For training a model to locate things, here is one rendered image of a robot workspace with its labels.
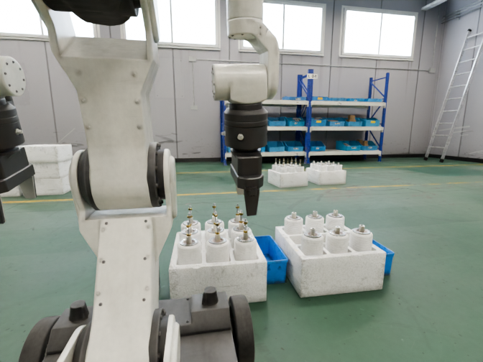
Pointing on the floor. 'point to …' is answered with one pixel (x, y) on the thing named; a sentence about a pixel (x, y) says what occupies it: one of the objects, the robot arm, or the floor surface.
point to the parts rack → (317, 126)
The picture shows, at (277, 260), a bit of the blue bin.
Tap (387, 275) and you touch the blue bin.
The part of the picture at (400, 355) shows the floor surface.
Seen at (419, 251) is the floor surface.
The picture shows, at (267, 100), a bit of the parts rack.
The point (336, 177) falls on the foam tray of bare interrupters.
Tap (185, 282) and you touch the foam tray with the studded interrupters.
